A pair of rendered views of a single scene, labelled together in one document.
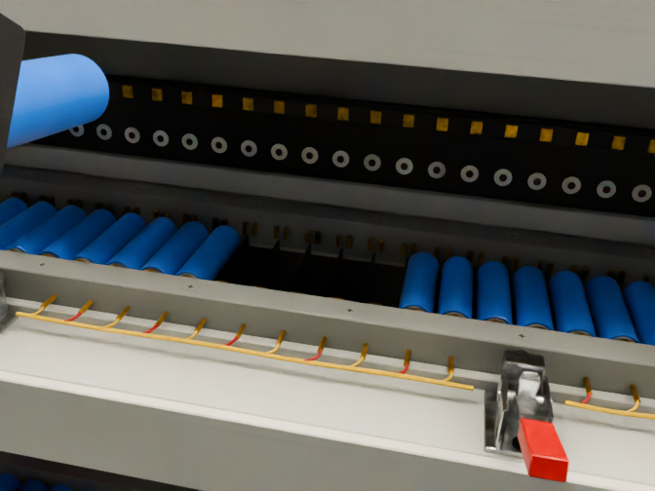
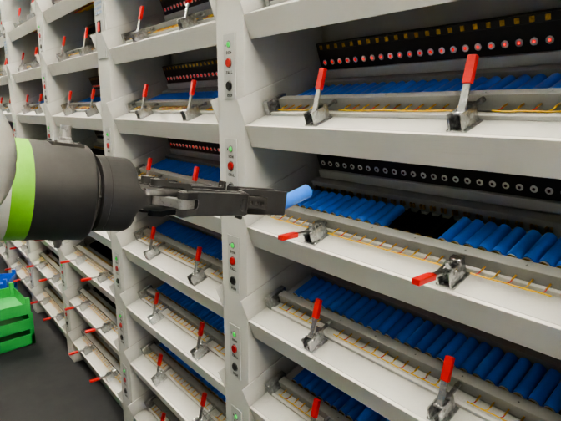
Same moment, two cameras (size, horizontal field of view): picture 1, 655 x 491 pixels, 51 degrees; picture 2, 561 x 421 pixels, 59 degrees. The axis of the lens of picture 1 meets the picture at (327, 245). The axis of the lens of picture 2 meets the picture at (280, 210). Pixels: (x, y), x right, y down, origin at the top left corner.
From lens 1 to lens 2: 48 cm
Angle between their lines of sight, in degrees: 42
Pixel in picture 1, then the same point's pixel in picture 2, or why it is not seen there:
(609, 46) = (463, 159)
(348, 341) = (413, 247)
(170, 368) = (361, 251)
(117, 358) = (350, 247)
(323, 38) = (390, 156)
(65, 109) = (300, 198)
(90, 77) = (306, 190)
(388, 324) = (423, 243)
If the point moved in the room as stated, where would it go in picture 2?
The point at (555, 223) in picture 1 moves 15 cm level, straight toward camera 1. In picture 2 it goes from (529, 205) to (456, 216)
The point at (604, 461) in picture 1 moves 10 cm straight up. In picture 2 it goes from (472, 291) to (478, 214)
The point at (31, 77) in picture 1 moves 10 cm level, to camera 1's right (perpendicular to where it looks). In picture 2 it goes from (293, 195) to (357, 205)
